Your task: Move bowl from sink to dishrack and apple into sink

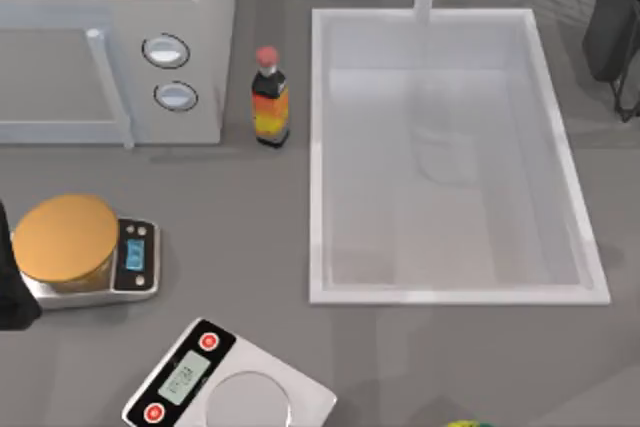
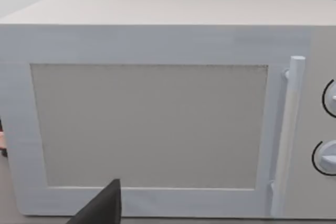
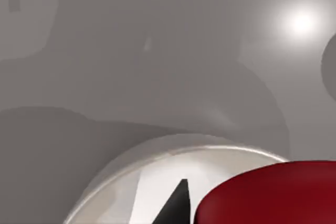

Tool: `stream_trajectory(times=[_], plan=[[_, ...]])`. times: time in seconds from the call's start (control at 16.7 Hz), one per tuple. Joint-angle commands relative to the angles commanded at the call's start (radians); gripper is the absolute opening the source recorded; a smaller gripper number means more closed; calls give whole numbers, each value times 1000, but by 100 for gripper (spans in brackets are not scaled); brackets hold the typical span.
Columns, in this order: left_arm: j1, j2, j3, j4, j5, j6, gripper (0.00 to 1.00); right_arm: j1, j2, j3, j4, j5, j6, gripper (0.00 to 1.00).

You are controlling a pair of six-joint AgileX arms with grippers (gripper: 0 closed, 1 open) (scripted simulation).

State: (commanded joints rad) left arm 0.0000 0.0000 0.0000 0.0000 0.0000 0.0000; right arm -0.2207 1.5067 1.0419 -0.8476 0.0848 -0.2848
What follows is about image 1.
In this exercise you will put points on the dark sauce bottle red cap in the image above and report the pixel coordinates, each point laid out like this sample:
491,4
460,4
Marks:
270,103

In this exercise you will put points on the white sink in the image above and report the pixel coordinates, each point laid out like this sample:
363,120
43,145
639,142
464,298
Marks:
445,162

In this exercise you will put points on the microwave knob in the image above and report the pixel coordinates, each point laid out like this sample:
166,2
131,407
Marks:
175,95
166,50

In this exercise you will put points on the silver scale with blue display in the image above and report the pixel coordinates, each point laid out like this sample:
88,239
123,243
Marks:
132,259

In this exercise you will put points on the silver scale with red buttons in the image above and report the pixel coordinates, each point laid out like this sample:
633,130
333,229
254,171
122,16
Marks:
225,377

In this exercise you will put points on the yellow green object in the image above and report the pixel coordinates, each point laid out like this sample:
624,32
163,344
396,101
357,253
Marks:
462,423

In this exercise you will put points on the pale microwave oven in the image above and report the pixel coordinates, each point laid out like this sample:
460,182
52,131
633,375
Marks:
60,2

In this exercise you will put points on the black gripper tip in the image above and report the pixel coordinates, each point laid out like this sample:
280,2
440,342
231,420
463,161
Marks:
12,277

